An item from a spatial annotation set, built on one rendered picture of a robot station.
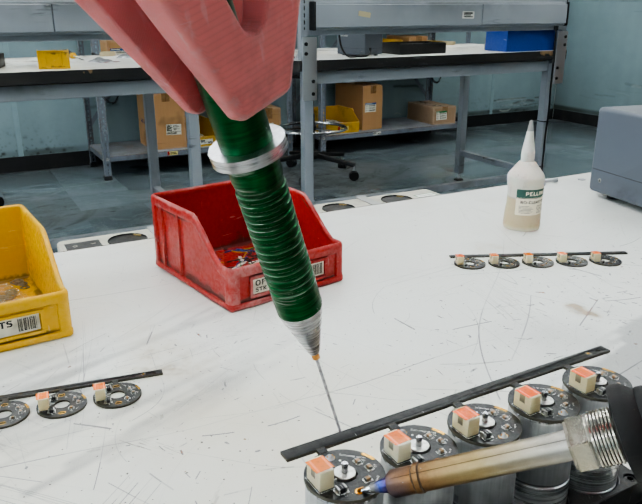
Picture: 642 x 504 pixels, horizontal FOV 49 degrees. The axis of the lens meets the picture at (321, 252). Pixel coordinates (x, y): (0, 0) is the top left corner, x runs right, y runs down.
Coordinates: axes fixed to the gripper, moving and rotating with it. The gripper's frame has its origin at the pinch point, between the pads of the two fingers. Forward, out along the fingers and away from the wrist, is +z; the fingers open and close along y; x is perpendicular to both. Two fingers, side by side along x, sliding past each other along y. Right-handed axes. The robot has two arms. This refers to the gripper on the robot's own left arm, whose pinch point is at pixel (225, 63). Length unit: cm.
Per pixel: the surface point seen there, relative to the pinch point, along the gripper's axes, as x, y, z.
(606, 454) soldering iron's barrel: -2.9, -5.9, 11.2
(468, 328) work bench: -19.4, 9.8, 27.5
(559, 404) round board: -7.7, -2.3, 16.3
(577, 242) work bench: -40, 12, 35
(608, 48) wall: -525, 207, 237
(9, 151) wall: -133, 405, 141
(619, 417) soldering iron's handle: -3.3, -6.1, 10.2
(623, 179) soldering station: -54, 13, 38
